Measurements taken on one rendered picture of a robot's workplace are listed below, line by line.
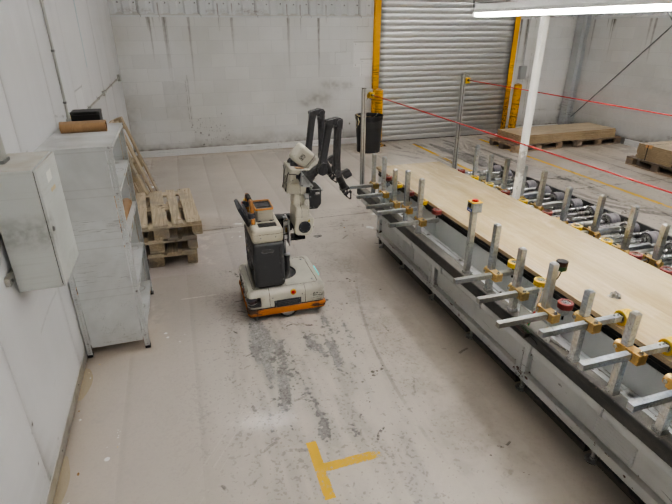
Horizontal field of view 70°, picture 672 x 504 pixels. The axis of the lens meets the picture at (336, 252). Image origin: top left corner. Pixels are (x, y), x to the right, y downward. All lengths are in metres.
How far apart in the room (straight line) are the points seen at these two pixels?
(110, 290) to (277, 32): 7.05
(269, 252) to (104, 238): 1.19
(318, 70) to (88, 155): 7.17
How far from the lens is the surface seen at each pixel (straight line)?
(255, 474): 2.96
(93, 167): 3.49
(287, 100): 10.02
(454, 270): 3.50
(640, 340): 2.71
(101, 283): 3.79
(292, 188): 3.93
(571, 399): 3.27
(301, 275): 4.21
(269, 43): 9.88
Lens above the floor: 2.23
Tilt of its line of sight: 25 degrees down
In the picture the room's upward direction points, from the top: straight up
